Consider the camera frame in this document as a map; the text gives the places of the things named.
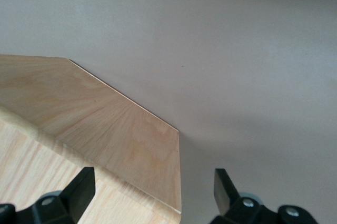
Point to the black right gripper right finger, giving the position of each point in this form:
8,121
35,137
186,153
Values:
226,197

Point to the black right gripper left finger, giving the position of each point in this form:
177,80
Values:
79,195

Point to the wooden drawer cabinet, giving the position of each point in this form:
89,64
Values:
92,116

